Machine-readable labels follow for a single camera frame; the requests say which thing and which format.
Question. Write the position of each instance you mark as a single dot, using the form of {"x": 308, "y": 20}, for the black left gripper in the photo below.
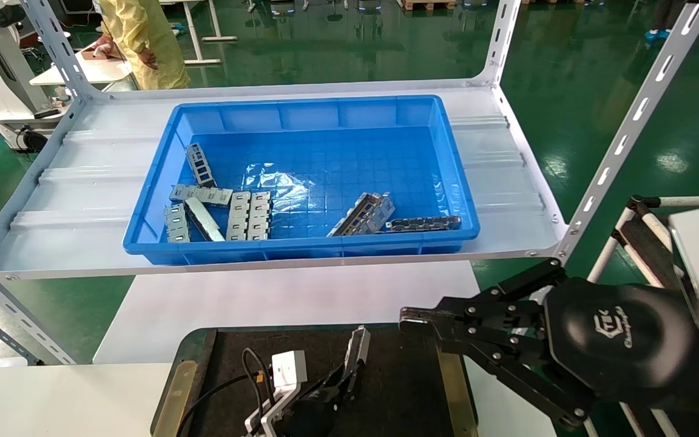
{"x": 310, "y": 419}

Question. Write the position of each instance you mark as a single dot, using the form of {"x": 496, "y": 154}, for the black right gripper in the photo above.
{"x": 622, "y": 340}

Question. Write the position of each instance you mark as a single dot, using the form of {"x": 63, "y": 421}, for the long grey metal part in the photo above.
{"x": 360, "y": 340}

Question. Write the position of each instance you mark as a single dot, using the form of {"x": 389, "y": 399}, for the black foam-lined container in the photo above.
{"x": 398, "y": 388}

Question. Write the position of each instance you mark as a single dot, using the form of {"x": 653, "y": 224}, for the tilted grey metal part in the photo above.
{"x": 364, "y": 213}

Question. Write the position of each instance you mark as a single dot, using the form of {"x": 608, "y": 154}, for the upright dark metal part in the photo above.
{"x": 201, "y": 165}

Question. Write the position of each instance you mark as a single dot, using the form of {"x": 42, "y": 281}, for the clear plastic film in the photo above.
{"x": 276, "y": 182}

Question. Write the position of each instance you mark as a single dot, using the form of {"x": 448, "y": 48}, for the large blue plastic bin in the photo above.
{"x": 349, "y": 158}

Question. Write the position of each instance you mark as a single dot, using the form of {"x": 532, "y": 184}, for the wooden pallet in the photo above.
{"x": 428, "y": 5}

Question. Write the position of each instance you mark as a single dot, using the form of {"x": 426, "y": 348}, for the grey metal shelf rack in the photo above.
{"x": 82, "y": 182}

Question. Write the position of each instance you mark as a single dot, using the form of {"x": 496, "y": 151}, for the person with blue shoe covers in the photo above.
{"x": 665, "y": 15}

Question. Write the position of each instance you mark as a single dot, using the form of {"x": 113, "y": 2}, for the person in yellow gown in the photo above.
{"x": 143, "y": 42}

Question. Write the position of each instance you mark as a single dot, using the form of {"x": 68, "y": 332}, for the small white table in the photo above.
{"x": 94, "y": 70}

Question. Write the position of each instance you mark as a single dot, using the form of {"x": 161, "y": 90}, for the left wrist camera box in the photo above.
{"x": 289, "y": 367}

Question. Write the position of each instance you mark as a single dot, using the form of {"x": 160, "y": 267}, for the white pipe frame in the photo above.
{"x": 695, "y": 201}

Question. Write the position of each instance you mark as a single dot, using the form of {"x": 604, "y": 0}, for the white table leg frame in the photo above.
{"x": 194, "y": 33}

